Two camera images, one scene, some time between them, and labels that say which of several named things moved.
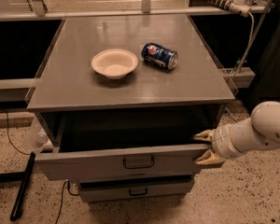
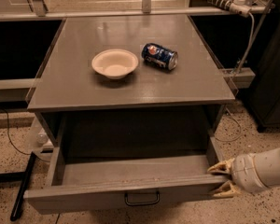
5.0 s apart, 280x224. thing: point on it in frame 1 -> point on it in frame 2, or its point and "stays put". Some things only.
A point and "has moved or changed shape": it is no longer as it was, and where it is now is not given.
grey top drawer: x=114 y=162 has moved or changed shape
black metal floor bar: x=21 y=189 stays put
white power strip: x=238 y=4 stays put
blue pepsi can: x=159 y=55 stays put
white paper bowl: x=114 y=63 stays put
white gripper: x=221 y=144 -> x=243 y=173
